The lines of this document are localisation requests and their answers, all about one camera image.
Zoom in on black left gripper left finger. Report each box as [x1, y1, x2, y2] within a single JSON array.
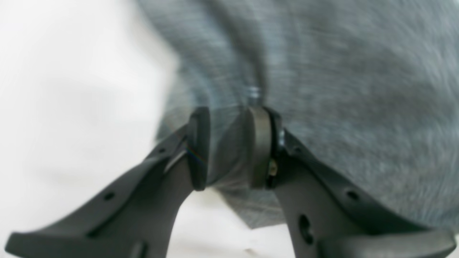
[[5, 107, 211, 258]]

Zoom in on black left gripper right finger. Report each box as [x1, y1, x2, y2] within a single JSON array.
[[245, 107, 457, 258]]

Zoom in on grey T-shirt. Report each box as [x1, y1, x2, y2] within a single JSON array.
[[137, 0, 458, 232]]

